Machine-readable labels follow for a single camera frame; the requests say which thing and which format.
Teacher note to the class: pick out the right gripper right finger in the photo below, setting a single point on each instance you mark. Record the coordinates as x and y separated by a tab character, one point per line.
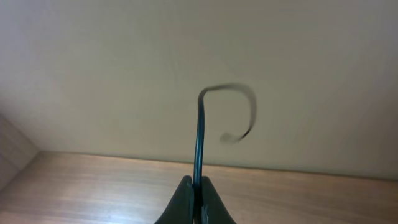
213	211

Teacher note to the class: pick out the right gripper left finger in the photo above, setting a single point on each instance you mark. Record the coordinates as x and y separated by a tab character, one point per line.
179	210

